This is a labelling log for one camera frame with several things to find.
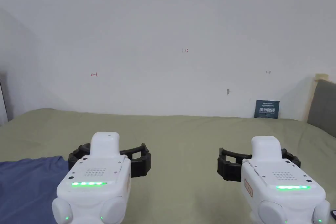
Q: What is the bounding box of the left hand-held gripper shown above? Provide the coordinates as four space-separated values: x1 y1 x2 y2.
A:
52 132 152 224

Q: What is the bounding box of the dark blue shirt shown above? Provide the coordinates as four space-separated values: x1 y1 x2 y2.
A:
0 156 70 224

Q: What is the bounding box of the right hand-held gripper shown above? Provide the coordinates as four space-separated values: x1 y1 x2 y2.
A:
217 136 331 224

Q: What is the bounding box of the dark card with white print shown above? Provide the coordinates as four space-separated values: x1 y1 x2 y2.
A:
254 100 281 119

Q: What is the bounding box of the bed with pale green sheet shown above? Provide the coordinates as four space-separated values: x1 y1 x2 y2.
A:
0 108 336 224

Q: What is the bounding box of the grey padded headboard, wooden frame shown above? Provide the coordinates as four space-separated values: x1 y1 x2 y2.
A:
304 73 336 138

